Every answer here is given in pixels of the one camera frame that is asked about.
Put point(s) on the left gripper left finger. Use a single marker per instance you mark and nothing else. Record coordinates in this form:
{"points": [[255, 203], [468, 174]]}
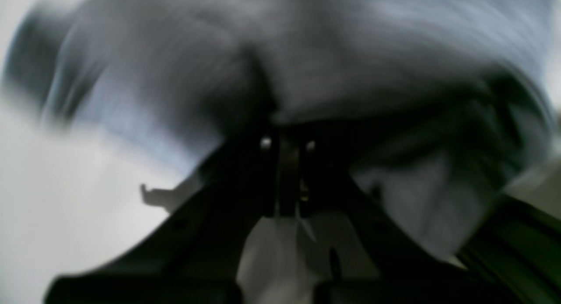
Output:
{"points": [[194, 256]]}

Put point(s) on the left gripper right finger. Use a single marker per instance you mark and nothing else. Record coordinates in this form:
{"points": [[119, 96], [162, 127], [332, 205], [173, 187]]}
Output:
{"points": [[309, 186]]}

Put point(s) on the grey T-shirt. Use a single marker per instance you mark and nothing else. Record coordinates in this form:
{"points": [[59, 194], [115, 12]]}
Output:
{"points": [[443, 99]]}

